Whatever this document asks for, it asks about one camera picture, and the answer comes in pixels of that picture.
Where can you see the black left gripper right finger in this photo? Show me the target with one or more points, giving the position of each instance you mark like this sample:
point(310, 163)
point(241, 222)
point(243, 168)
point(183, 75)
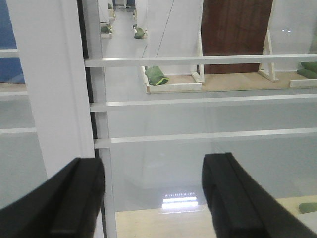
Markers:
point(240, 207)

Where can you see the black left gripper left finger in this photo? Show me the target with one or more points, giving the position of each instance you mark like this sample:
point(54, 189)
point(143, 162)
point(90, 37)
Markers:
point(65, 206)

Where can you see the white framed sliding glass door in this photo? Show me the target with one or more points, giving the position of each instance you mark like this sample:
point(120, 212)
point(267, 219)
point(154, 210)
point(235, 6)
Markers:
point(153, 144)

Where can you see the brown wooden door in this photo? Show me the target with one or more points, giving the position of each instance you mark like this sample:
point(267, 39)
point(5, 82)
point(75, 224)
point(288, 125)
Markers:
point(234, 27)

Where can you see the green sandbag far aisle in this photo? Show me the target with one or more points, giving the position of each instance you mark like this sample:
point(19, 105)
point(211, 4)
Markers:
point(139, 33)

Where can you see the green sandbag near frame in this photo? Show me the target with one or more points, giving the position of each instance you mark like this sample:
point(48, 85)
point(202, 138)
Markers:
point(307, 207)

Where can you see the white fixed door frame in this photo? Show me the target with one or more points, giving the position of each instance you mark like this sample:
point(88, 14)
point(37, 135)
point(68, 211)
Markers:
point(44, 106)

